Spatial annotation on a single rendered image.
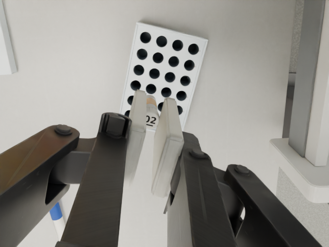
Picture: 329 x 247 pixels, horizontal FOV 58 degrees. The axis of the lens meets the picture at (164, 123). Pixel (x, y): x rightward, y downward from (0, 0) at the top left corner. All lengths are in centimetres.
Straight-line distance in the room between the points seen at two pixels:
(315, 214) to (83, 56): 139
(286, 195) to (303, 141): 117
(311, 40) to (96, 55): 25
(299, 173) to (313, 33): 13
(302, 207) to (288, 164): 124
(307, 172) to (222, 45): 19
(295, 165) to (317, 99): 7
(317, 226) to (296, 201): 18
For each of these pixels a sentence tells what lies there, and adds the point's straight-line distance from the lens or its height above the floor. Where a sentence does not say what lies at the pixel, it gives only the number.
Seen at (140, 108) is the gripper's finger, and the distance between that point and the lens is 15.
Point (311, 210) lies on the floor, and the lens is 160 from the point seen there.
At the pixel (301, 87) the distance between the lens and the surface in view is 33.
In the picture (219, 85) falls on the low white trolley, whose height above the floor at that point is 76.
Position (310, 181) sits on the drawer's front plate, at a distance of 30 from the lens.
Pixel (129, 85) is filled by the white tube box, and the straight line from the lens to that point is 36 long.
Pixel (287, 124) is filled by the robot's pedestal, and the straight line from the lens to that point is 107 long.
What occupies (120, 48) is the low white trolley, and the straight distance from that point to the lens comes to 39.
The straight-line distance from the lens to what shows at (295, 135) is 35.
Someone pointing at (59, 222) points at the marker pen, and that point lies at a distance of 49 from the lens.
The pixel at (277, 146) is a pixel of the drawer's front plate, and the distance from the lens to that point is 36.
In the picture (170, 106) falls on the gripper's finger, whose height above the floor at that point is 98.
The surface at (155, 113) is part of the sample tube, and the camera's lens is 19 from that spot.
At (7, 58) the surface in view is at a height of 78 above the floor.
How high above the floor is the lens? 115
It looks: 70 degrees down
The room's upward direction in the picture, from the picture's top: 175 degrees clockwise
